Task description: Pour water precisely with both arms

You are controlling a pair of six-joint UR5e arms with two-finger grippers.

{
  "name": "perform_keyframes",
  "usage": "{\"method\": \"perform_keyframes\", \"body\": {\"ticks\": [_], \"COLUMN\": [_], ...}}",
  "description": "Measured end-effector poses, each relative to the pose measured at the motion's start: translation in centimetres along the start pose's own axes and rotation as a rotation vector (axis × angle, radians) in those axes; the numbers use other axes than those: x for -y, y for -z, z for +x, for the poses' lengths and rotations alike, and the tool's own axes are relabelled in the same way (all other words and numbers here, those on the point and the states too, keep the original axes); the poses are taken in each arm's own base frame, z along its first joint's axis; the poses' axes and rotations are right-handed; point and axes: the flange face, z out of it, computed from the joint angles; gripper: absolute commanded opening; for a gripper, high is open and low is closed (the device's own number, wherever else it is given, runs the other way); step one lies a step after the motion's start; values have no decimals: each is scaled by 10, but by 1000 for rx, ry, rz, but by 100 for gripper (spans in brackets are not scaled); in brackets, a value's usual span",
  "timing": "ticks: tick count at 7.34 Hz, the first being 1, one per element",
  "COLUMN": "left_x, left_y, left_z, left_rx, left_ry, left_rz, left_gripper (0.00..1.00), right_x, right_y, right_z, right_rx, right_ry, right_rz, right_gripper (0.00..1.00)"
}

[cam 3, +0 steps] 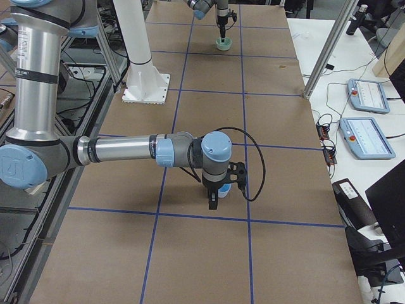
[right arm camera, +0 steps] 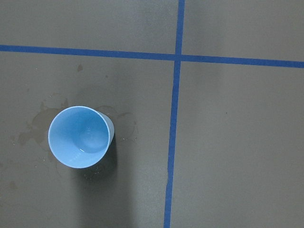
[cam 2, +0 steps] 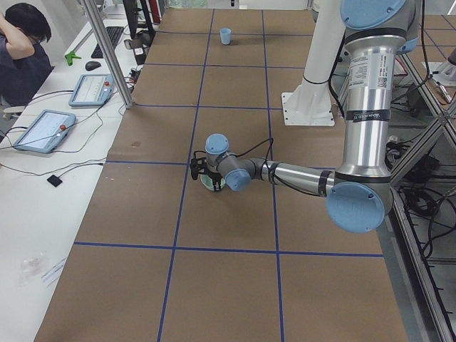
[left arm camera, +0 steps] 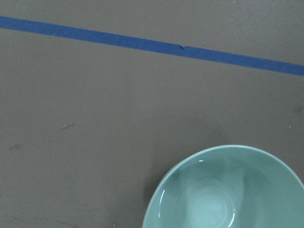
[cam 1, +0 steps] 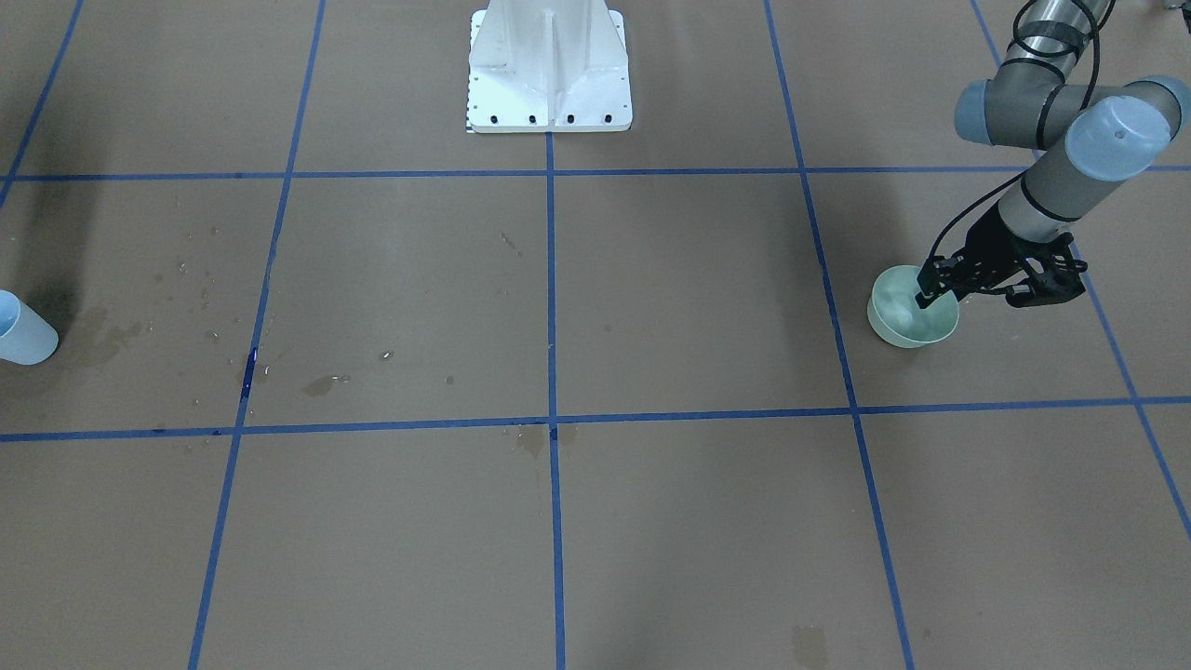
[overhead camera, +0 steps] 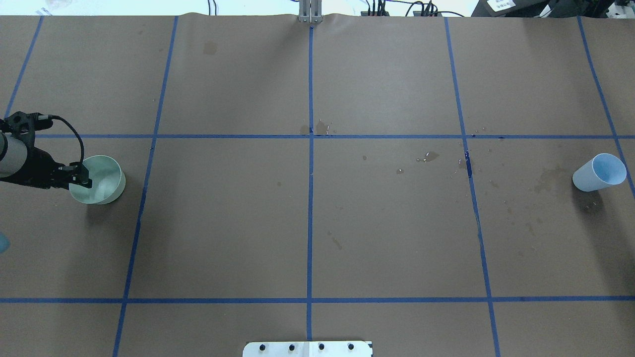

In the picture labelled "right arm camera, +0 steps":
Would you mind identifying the light blue plastic cup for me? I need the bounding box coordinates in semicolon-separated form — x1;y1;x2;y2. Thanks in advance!
48;106;114;169

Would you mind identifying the brown paper table cover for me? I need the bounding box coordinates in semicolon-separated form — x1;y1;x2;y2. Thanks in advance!
0;0;304;228

